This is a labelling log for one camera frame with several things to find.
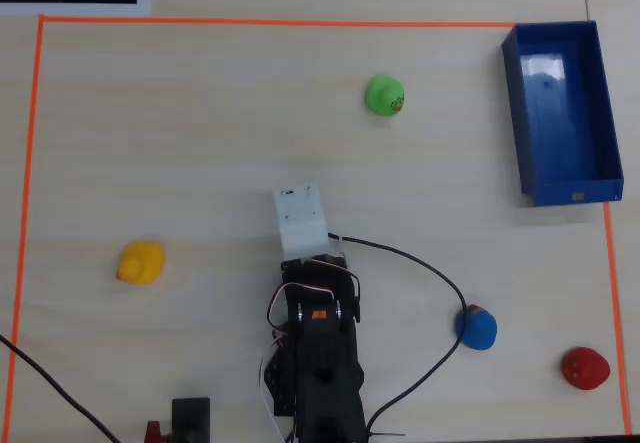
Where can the blue plastic box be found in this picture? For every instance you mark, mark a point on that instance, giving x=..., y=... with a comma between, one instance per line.
x=565, y=138

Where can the blue rubber duck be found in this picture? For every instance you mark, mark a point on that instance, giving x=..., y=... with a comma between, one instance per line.
x=480, y=330

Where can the red rubber duck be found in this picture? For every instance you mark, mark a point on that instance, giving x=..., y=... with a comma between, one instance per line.
x=585, y=369

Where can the green rubber duck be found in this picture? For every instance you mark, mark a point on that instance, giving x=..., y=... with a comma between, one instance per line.
x=382, y=94

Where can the orange tape border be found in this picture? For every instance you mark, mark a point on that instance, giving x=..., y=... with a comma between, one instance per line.
x=250, y=21

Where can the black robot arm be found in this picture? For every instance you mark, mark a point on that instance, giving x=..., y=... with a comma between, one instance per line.
x=325, y=363

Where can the red clamp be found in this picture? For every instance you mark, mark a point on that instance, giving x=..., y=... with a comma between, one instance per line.
x=154, y=433

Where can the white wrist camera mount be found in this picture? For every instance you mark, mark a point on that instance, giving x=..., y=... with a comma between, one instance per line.
x=300, y=213

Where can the yellow rubber duck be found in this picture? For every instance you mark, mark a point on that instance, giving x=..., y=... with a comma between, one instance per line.
x=142, y=263

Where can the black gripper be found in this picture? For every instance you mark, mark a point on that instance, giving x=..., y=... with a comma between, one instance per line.
x=334, y=255

